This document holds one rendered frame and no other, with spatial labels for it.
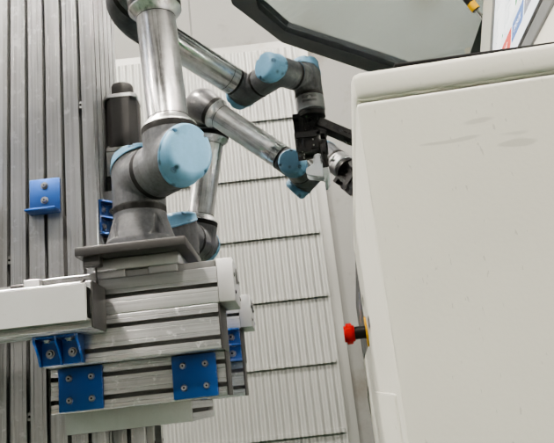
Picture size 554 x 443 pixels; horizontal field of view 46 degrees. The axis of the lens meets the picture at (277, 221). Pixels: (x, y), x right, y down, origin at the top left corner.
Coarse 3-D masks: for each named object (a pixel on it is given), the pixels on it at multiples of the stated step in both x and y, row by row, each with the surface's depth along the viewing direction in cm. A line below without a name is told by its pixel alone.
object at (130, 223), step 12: (120, 204) 137; (132, 204) 137; (144, 204) 137; (156, 204) 138; (120, 216) 137; (132, 216) 135; (144, 216) 136; (156, 216) 137; (120, 228) 135; (132, 228) 134; (144, 228) 134; (156, 228) 137; (168, 228) 138; (108, 240) 136; (120, 240) 133; (132, 240) 133
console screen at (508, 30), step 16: (496, 0) 114; (512, 0) 99; (528, 0) 87; (544, 0) 78; (496, 16) 113; (512, 16) 98; (528, 16) 86; (544, 16) 77; (496, 32) 111; (512, 32) 96; (528, 32) 85; (496, 48) 109
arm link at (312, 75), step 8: (304, 56) 171; (312, 56) 172; (304, 64) 169; (312, 64) 171; (304, 72) 167; (312, 72) 169; (320, 72) 173; (304, 80) 168; (312, 80) 169; (320, 80) 171; (304, 88) 169; (312, 88) 168; (320, 88) 170; (296, 96) 170
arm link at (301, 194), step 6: (312, 162) 195; (288, 180) 197; (312, 180) 193; (288, 186) 196; (294, 186) 195; (300, 186) 194; (306, 186) 194; (312, 186) 196; (294, 192) 196; (300, 192) 195; (306, 192) 196; (300, 198) 197
